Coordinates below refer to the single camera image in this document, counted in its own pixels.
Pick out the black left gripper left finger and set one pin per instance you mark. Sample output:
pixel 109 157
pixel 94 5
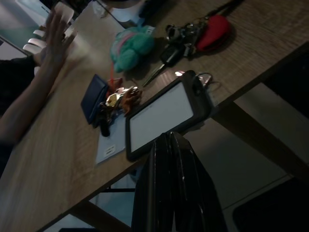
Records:
pixel 154 193

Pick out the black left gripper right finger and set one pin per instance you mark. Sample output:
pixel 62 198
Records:
pixel 193 193

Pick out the person's bare hand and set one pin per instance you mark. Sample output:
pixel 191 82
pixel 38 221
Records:
pixel 54 41

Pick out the wooden table leg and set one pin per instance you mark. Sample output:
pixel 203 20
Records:
pixel 99 217
pixel 265 142

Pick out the light blue paper card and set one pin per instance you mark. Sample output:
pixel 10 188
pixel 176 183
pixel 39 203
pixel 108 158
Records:
pixel 108 147

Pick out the tablet in black case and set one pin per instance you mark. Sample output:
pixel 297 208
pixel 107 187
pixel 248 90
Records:
pixel 161 116

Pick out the black key fob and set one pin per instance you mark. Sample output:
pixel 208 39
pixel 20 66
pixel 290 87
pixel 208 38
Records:
pixel 105 125

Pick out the brown fob key bunch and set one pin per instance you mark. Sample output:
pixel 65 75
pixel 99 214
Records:
pixel 126 97

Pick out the dark blue wallet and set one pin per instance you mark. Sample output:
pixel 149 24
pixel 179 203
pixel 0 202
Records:
pixel 93 99

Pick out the black car key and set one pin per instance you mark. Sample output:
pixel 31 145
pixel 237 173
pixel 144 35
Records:
pixel 170 56

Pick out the metal key bunch with charms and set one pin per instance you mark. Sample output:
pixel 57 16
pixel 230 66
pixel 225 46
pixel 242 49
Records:
pixel 186 33

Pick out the red pouch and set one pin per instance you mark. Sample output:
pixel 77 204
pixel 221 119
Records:
pixel 214 31

